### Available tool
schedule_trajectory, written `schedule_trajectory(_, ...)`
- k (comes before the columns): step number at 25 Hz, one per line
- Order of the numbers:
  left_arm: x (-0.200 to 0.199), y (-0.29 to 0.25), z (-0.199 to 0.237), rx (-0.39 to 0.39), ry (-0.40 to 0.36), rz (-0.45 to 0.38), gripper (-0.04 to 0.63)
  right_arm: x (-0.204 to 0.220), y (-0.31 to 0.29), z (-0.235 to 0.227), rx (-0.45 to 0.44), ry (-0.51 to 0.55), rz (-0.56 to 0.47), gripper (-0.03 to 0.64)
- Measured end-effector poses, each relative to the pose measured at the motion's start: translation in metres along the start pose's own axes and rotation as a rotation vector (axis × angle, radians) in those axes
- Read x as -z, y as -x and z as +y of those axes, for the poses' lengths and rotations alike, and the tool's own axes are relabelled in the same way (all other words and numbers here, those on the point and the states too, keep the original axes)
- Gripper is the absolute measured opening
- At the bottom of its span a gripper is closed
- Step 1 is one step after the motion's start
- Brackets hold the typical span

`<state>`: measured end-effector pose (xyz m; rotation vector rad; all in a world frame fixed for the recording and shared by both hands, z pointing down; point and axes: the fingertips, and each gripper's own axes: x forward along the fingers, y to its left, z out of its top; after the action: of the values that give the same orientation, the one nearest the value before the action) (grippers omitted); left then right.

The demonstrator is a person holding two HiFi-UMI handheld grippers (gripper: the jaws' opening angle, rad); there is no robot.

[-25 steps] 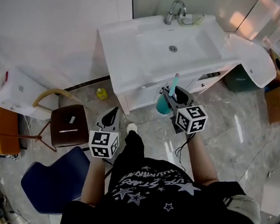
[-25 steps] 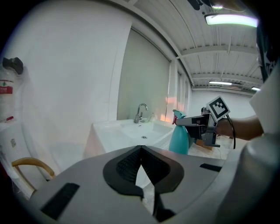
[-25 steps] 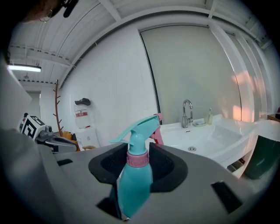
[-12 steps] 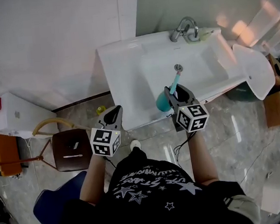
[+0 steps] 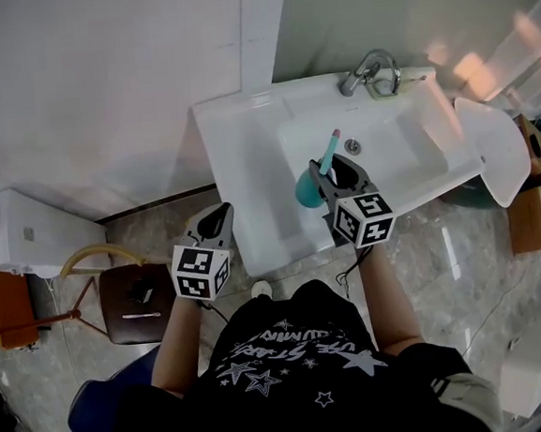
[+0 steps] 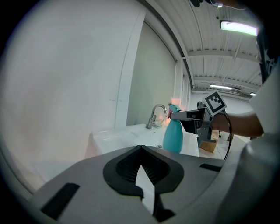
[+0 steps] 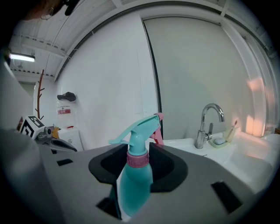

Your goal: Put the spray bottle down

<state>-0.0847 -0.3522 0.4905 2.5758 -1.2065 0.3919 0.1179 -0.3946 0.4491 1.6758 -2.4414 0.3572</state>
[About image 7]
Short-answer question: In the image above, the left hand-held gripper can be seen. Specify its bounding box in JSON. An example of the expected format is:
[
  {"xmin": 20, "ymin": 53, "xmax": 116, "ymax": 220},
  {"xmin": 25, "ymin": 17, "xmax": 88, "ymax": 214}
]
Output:
[{"xmin": 17, "ymin": 115, "xmax": 77, "ymax": 154}]

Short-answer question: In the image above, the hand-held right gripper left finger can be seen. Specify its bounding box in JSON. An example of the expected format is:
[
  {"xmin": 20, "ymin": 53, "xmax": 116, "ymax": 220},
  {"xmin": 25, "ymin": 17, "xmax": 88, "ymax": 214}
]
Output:
[{"xmin": 88, "ymin": 143, "xmax": 129, "ymax": 183}]

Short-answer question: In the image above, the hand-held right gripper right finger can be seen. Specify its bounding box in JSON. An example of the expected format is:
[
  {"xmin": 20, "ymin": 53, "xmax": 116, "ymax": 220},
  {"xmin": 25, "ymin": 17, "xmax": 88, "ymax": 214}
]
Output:
[{"xmin": 149, "ymin": 142, "xmax": 189, "ymax": 193}]

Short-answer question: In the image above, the teal spray bottle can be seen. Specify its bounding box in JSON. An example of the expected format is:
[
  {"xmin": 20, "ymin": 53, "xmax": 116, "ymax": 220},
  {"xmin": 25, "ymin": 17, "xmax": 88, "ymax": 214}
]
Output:
[{"xmin": 108, "ymin": 112, "xmax": 165, "ymax": 218}]

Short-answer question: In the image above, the white water heater appliance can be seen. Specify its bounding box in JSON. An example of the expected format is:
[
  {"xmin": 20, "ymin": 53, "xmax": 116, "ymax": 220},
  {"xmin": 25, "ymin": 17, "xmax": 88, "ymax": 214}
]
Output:
[{"xmin": 56, "ymin": 127, "xmax": 84, "ymax": 152}]

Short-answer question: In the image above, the black cap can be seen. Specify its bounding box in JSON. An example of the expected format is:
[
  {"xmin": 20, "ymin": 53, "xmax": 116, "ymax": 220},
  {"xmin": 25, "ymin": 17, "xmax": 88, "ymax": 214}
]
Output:
[{"xmin": 57, "ymin": 91, "xmax": 77, "ymax": 102}]

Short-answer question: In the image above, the brown wooden coat rack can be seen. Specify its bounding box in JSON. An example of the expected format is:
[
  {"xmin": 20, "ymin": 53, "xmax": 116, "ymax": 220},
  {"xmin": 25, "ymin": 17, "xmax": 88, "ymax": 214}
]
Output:
[{"xmin": 35, "ymin": 69, "xmax": 46, "ymax": 121}]

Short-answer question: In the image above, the pale green soap dish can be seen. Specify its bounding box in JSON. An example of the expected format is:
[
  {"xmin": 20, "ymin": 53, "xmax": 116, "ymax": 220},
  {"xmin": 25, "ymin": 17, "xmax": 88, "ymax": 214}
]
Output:
[{"xmin": 208, "ymin": 137, "xmax": 231, "ymax": 150}]

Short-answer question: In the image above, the chrome faucet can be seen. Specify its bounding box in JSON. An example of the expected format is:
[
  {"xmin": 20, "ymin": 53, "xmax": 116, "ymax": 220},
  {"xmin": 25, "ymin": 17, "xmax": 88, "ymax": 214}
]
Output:
[{"xmin": 194, "ymin": 103, "xmax": 225, "ymax": 149}]

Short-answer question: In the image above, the white vanity table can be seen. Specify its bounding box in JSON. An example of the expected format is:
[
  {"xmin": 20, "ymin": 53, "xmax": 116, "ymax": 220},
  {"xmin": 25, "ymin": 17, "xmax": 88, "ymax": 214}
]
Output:
[{"xmin": 163, "ymin": 129, "xmax": 280, "ymax": 195}]

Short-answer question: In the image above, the toothbrush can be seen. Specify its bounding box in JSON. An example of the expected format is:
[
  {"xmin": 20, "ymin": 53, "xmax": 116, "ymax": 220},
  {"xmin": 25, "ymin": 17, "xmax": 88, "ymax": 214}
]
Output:
[{"xmin": 224, "ymin": 119, "xmax": 239, "ymax": 143}]

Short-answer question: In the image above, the ceiling tube lamp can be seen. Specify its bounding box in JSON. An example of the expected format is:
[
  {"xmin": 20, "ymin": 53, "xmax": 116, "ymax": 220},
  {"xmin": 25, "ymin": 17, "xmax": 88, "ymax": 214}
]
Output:
[{"xmin": 9, "ymin": 53, "xmax": 36, "ymax": 63}]

